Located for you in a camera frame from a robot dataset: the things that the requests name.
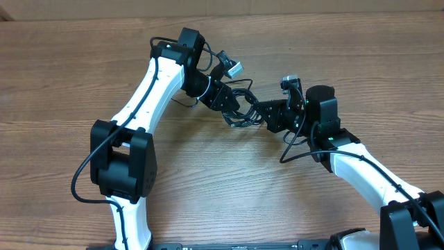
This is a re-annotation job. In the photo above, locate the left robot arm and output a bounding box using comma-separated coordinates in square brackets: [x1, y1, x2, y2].
[84, 28, 244, 249]

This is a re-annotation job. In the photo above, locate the black usb cable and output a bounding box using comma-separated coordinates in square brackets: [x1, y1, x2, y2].
[221, 78, 265, 128]

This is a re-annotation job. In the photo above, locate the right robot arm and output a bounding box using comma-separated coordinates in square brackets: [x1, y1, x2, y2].
[253, 85, 443, 249]

